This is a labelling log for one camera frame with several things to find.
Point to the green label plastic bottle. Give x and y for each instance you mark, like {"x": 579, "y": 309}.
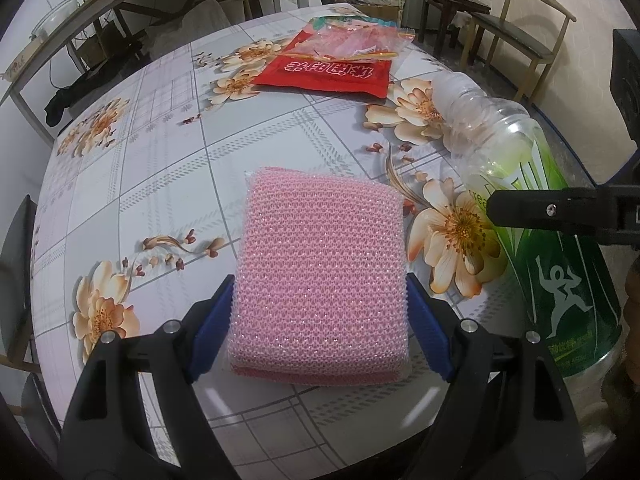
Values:
{"x": 550, "y": 280}

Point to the dark wooden stool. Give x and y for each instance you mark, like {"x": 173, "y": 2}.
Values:
{"x": 455, "y": 2}

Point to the pink mesh sponge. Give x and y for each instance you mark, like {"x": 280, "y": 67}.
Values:
{"x": 320, "y": 270}

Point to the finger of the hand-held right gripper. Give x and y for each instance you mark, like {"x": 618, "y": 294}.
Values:
{"x": 550, "y": 210}

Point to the wooden chair black seat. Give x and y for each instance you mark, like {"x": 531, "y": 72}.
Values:
{"x": 15, "y": 285}

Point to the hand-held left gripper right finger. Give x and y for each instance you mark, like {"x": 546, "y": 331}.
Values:
{"x": 430, "y": 330}

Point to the red flat packet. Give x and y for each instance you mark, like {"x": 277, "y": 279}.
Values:
{"x": 325, "y": 72}

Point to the clear plastic bag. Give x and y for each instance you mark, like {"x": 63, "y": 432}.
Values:
{"x": 350, "y": 40}

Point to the clear glass bowl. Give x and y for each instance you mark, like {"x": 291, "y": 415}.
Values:
{"x": 57, "y": 15}

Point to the white printed dish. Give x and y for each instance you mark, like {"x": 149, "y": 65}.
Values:
{"x": 22, "y": 60}

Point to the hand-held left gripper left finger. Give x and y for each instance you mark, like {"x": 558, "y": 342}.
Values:
{"x": 212, "y": 330}

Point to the wooden chair dark seat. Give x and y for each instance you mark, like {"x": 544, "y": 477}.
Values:
{"x": 515, "y": 30}

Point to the black cloth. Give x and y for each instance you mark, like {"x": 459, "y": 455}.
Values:
{"x": 70, "y": 100}

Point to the cardboard box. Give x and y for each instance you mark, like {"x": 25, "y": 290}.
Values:
{"x": 380, "y": 12}

